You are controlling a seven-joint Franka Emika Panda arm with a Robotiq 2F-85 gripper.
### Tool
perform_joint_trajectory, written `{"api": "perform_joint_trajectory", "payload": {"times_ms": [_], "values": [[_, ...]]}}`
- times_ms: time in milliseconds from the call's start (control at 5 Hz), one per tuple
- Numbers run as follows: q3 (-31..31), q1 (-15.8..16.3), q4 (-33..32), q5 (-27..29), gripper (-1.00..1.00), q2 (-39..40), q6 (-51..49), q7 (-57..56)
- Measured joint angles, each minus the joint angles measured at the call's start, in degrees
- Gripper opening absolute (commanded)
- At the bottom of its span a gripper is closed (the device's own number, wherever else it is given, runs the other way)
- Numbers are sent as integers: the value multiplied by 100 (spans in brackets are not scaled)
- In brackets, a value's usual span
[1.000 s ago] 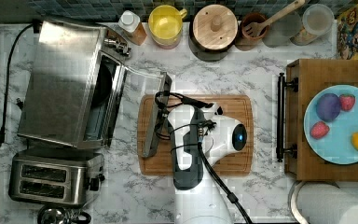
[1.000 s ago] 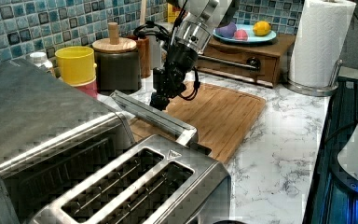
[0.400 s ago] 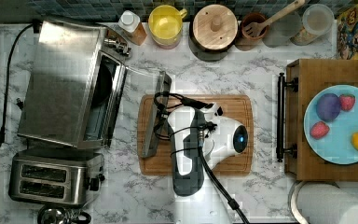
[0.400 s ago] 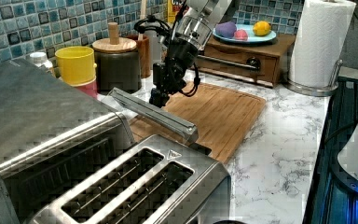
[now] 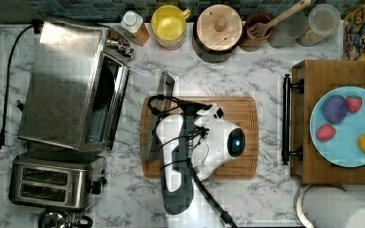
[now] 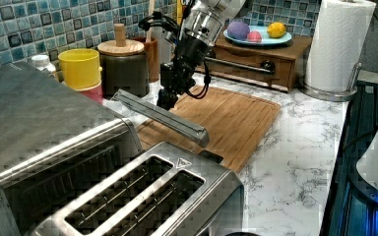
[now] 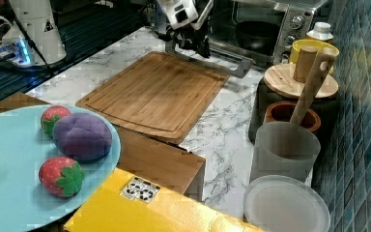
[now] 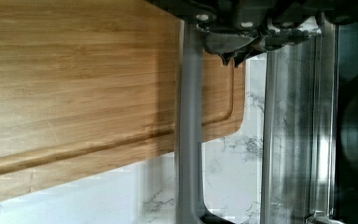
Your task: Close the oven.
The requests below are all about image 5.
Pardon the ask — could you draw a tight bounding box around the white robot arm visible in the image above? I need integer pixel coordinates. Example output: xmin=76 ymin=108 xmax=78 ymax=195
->
xmin=155 ymin=104 xmax=246 ymax=215

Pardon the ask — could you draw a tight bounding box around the stainless steel toaster oven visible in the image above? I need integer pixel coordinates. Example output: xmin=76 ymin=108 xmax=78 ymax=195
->
xmin=18 ymin=17 xmax=134 ymax=152

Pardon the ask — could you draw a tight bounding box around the bamboo cutting board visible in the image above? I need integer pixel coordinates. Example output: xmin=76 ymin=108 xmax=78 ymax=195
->
xmin=140 ymin=96 xmax=259 ymax=180

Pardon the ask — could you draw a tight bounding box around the black canister with wooden lid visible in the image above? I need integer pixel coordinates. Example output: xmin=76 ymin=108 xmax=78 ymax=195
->
xmin=192 ymin=4 xmax=243 ymax=63

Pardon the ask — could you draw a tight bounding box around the brown utensil holder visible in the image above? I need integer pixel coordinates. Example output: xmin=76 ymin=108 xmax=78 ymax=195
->
xmin=240 ymin=12 xmax=274 ymax=52

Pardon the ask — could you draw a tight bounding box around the white capped bottle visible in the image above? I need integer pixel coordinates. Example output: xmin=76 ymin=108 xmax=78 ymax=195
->
xmin=121 ymin=10 xmax=150 ymax=47

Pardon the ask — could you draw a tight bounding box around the frosted plastic container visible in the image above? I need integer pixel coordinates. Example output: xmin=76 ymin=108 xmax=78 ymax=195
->
xmin=267 ymin=12 xmax=308 ymax=48

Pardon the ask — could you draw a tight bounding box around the wooden drawer box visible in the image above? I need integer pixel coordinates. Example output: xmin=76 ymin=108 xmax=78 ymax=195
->
xmin=283 ymin=60 xmax=365 ymax=184

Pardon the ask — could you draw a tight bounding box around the stainless steel two-slot toaster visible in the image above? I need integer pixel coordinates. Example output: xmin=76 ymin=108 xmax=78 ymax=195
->
xmin=9 ymin=151 xmax=107 ymax=212

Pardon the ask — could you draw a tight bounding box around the red toy strawberry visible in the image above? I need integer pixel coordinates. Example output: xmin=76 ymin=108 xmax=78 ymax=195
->
xmin=346 ymin=96 xmax=363 ymax=113
xmin=316 ymin=123 xmax=336 ymax=142

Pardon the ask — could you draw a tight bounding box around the purple toy fruit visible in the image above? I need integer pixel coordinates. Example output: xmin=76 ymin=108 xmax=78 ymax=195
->
xmin=322 ymin=95 xmax=348 ymax=124

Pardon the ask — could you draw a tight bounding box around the light blue plate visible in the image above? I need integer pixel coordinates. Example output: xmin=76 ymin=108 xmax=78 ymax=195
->
xmin=309 ymin=86 xmax=365 ymax=167

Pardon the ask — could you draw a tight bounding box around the shiny metal kettle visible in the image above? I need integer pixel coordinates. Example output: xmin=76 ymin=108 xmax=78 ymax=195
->
xmin=38 ymin=209 xmax=93 ymax=228

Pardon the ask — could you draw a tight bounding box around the clear cereal jar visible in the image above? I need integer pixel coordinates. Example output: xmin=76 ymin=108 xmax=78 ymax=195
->
xmin=296 ymin=4 xmax=340 ymax=47

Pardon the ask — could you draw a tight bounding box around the white paper towel roll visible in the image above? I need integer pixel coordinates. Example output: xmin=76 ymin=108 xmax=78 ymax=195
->
xmin=302 ymin=186 xmax=365 ymax=228

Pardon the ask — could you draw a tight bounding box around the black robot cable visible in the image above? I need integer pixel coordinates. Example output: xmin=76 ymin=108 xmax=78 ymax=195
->
xmin=147 ymin=94 xmax=240 ymax=228

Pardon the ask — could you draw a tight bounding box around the black oven power cord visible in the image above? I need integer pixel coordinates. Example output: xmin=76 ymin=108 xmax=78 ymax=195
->
xmin=0 ymin=20 xmax=43 ymax=151

